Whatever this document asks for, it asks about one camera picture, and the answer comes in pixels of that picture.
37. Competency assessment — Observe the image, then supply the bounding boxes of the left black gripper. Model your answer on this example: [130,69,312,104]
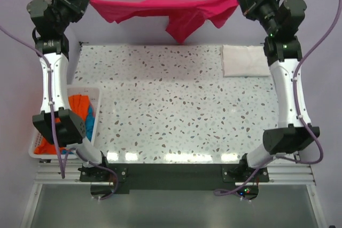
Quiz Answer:
[49,0,90,34]

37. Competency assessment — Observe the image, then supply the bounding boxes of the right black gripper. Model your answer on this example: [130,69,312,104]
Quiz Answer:
[237,0,281,36]

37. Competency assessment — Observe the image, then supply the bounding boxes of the pink t shirt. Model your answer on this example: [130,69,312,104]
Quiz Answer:
[90,0,239,44]

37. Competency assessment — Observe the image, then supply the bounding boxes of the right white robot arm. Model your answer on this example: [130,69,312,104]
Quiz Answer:
[237,0,320,182]

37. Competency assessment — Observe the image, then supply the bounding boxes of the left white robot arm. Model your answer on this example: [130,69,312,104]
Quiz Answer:
[27,0,111,181]

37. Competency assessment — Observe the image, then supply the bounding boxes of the folded white t shirt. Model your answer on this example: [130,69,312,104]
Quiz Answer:
[221,45,270,77]

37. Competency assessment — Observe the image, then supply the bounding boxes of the white plastic basket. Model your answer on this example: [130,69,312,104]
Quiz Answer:
[28,84,102,160]

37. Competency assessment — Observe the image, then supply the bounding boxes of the orange t shirt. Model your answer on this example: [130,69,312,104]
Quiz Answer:
[34,95,95,155]

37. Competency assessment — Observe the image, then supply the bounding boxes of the blue t shirt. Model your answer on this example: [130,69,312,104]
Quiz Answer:
[58,105,95,159]

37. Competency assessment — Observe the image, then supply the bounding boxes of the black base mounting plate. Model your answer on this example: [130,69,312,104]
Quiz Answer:
[78,163,269,196]

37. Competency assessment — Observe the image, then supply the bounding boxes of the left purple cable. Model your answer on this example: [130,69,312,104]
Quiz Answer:
[0,0,120,201]

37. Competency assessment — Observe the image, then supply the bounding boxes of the aluminium rail frame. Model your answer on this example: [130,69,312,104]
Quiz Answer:
[20,42,328,228]

